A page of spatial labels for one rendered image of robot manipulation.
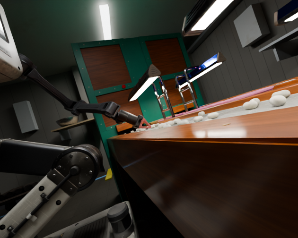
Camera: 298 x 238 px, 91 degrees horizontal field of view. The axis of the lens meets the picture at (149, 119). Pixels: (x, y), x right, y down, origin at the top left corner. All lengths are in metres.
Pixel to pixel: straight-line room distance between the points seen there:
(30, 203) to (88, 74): 1.34
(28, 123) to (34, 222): 3.75
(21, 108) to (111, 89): 2.99
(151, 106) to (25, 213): 1.40
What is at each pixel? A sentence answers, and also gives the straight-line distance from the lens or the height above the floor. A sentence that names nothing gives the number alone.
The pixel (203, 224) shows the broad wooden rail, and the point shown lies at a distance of 0.23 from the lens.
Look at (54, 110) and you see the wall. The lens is 4.18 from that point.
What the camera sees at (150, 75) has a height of 1.05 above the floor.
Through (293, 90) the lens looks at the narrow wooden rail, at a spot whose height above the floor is 0.75.
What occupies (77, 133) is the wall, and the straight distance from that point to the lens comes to 3.99.
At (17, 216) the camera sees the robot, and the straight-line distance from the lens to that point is 0.57.
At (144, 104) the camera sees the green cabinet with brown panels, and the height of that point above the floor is 0.99.
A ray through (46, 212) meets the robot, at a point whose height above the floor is 0.65.
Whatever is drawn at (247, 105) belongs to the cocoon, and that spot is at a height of 0.75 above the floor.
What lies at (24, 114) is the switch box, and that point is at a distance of 4.29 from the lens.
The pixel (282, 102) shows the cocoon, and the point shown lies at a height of 0.75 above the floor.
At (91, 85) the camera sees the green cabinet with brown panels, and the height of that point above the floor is 1.32.
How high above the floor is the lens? 0.80
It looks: 1 degrees up
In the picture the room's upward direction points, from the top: 19 degrees counter-clockwise
